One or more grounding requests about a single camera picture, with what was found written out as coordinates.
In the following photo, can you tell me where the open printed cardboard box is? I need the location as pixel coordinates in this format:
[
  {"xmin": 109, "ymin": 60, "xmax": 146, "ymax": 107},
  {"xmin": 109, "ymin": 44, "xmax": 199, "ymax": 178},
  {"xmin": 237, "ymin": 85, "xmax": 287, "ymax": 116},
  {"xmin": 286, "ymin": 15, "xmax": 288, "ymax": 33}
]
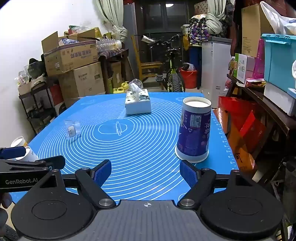
[{"xmin": 42, "ymin": 31, "xmax": 99, "ymax": 77}]

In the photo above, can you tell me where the yellow plastic jug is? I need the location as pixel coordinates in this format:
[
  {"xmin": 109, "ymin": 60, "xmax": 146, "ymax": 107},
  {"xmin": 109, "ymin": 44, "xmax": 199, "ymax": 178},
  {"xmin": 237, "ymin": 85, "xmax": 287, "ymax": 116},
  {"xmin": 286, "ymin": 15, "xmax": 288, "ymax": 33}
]
[{"xmin": 112, "ymin": 81, "xmax": 129, "ymax": 94}]

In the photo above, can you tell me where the black metal shelf rack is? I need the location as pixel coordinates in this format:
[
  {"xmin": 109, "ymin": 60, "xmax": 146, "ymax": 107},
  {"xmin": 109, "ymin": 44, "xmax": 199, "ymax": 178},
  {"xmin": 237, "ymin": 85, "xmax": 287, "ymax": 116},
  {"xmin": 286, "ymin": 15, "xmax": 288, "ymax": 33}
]
[{"xmin": 18, "ymin": 77, "xmax": 65, "ymax": 135}]

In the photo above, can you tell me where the white tissue box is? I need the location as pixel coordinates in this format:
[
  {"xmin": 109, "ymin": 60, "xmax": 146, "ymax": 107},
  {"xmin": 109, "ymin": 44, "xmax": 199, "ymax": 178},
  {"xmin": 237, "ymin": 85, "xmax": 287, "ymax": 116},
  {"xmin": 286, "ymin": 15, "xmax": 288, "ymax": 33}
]
[{"xmin": 125, "ymin": 82, "xmax": 152, "ymax": 115}]

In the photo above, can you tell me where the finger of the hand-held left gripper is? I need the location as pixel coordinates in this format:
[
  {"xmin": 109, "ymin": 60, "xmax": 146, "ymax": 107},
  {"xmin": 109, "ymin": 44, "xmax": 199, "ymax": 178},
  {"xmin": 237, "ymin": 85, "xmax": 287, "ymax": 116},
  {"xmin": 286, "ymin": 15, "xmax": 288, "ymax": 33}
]
[
  {"xmin": 0, "ymin": 146, "xmax": 26, "ymax": 160},
  {"xmin": 0, "ymin": 155, "xmax": 66, "ymax": 173}
]

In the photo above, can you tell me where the wooden chair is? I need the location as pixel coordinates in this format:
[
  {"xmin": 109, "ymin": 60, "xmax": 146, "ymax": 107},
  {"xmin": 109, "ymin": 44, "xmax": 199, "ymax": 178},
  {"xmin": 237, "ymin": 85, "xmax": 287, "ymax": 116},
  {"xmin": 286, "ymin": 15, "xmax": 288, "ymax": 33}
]
[{"xmin": 131, "ymin": 35, "xmax": 164, "ymax": 80}]

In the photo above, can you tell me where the white storage box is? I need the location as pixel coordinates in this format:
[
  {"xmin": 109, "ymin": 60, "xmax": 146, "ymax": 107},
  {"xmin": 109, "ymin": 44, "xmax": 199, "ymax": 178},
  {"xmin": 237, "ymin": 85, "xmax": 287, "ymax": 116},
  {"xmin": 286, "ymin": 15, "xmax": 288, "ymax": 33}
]
[{"xmin": 263, "ymin": 82, "xmax": 296, "ymax": 117}]

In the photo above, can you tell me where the blue silicone baking mat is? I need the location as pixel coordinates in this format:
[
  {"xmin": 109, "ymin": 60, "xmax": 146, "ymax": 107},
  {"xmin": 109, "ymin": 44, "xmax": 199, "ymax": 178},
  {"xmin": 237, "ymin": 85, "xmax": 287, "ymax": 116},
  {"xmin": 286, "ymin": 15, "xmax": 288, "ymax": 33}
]
[{"xmin": 10, "ymin": 92, "xmax": 240, "ymax": 205}]

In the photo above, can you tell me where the white plastic bag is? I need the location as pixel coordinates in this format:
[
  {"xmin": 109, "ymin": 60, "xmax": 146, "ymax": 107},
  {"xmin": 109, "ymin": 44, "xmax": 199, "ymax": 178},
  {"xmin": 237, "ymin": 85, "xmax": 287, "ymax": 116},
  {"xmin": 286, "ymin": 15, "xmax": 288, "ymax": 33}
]
[{"xmin": 260, "ymin": 1, "xmax": 296, "ymax": 37}]

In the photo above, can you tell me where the pink patterned box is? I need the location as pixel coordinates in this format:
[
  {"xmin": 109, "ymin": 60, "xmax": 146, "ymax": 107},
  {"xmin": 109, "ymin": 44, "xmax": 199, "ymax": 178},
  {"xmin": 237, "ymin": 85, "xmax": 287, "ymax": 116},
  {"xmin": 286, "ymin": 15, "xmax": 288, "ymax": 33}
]
[{"xmin": 252, "ymin": 39, "xmax": 265, "ymax": 79}]

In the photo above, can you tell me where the purple paper cup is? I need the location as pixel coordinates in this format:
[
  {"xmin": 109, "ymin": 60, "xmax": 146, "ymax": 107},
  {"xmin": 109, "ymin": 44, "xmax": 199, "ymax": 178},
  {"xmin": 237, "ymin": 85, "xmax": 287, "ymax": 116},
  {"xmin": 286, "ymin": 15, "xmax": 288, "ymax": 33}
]
[{"xmin": 174, "ymin": 97, "xmax": 212, "ymax": 163}]

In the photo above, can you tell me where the pale green curtain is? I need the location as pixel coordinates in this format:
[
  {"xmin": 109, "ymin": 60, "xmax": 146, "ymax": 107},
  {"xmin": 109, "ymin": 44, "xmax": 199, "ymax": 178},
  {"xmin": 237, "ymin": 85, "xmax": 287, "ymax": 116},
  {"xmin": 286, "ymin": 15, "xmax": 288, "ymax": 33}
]
[{"xmin": 93, "ymin": 0, "xmax": 128, "ymax": 42}]

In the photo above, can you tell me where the white green printed box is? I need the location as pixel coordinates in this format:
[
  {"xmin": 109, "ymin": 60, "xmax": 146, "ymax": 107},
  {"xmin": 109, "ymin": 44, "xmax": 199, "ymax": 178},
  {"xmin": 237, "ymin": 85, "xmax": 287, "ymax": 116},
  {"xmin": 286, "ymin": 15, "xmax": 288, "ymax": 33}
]
[{"xmin": 232, "ymin": 53, "xmax": 255, "ymax": 84}]

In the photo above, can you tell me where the red paper gift bag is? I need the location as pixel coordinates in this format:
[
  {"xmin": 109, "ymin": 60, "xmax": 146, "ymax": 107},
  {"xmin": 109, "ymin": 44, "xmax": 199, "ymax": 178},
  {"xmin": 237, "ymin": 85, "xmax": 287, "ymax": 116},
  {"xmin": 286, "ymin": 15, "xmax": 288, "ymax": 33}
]
[{"xmin": 217, "ymin": 96, "xmax": 267, "ymax": 154}]

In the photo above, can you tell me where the teal plastic storage bin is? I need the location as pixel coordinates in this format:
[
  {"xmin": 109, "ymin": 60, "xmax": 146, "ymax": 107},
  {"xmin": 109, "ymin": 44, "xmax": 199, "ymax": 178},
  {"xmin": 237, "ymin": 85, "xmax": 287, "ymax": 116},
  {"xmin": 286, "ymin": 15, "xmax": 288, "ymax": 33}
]
[{"xmin": 261, "ymin": 34, "xmax": 296, "ymax": 90}]

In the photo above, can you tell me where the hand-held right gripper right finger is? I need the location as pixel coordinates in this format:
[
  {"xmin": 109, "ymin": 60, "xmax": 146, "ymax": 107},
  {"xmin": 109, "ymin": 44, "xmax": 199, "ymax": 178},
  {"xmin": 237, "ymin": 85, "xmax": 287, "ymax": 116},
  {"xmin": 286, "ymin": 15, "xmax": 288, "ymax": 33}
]
[{"xmin": 177, "ymin": 160, "xmax": 264, "ymax": 208}]

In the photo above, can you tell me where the person's left hand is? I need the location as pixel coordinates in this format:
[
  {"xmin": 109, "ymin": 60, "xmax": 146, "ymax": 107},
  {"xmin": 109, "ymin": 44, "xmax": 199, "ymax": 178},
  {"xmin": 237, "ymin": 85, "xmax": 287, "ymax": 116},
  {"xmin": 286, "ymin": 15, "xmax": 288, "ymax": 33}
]
[{"xmin": 0, "ymin": 193, "xmax": 13, "ymax": 230}]

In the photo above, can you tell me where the pack of clear plastic bottles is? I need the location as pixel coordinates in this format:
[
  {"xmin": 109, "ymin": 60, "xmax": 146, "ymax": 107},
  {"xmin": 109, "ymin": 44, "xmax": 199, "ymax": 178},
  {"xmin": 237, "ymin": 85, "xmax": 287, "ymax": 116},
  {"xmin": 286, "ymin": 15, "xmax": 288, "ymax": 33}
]
[{"xmin": 96, "ymin": 38, "xmax": 122, "ymax": 52}]

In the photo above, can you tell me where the black green bicycle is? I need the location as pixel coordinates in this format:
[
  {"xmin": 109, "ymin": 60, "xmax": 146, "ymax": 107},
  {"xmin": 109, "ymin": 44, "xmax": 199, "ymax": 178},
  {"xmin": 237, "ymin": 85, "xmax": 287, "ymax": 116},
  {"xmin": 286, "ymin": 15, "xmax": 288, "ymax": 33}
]
[{"xmin": 141, "ymin": 34, "xmax": 186, "ymax": 93}]

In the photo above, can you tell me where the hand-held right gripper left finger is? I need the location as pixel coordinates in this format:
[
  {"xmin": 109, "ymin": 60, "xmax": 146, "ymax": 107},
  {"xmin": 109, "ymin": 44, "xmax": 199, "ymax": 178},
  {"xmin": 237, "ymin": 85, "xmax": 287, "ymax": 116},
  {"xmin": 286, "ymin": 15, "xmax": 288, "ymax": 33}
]
[{"xmin": 28, "ymin": 159, "xmax": 117, "ymax": 209}]

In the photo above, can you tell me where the white grey-topped cabinet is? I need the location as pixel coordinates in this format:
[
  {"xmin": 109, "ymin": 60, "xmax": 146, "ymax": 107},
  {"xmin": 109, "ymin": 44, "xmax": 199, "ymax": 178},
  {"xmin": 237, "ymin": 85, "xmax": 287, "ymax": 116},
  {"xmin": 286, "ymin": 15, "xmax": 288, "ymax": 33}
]
[{"xmin": 201, "ymin": 36, "xmax": 233, "ymax": 108}]

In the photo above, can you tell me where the white paper cup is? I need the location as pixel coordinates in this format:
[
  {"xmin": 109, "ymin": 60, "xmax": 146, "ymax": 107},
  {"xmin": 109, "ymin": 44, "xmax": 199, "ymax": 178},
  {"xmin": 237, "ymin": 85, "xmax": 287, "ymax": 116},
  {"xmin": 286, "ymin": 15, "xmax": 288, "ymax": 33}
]
[
  {"xmin": 16, "ymin": 146, "xmax": 39, "ymax": 162},
  {"xmin": 10, "ymin": 136, "xmax": 29, "ymax": 149}
]

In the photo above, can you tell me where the red plastic bucket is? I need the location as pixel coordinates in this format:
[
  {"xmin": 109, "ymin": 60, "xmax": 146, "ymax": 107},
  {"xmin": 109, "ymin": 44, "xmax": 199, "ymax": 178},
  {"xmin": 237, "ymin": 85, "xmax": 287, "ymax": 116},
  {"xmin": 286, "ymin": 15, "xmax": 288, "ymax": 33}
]
[{"xmin": 180, "ymin": 67, "xmax": 198, "ymax": 89}]

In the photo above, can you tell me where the dark wooden desk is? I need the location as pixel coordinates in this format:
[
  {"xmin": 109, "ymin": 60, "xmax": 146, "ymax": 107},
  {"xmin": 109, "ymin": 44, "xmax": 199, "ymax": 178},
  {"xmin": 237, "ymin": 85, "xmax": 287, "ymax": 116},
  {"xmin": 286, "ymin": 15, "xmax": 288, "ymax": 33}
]
[{"xmin": 98, "ymin": 48, "xmax": 129, "ymax": 93}]

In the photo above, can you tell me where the dark wooden side table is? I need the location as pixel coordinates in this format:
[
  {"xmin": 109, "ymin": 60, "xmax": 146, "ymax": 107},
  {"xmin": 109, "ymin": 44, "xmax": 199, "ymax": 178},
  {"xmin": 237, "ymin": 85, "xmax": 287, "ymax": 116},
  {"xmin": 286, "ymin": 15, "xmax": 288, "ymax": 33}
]
[{"xmin": 226, "ymin": 74, "xmax": 296, "ymax": 142}]

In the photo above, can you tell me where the floral cloth bundle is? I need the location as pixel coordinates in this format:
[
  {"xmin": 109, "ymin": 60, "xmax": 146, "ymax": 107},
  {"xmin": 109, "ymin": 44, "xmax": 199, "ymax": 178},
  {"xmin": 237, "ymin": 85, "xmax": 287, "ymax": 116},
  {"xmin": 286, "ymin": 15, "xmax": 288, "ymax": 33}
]
[{"xmin": 188, "ymin": 14, "xmax": 212, "ymax": 47}]

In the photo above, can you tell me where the large brown cardboard box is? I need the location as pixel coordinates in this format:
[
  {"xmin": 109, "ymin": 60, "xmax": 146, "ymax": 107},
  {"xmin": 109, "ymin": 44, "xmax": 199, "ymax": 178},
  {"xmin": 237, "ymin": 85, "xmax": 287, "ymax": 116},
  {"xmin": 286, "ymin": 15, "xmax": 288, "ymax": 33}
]
[{"xmin": 58, "ymin": 62, "xmax": 106, "ymax": 107}]

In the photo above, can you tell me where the orange paper gift bag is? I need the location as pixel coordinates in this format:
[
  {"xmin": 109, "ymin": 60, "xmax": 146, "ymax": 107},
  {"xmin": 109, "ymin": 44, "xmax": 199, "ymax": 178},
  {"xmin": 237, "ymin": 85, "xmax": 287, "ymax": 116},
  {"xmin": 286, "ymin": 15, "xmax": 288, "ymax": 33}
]
[{"xmin": 228, "ymin": 130, "xmax": 258, "ymax": 172}]

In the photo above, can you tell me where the tall flat cardboard box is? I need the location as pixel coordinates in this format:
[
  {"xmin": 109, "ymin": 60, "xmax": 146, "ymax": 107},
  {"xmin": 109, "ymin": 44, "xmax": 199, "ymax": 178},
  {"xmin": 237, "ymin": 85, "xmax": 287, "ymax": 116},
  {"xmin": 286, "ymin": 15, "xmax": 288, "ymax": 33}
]
[{"xmin": 241, "ymin": 3, "xmax": 276, "ymax": 58}]

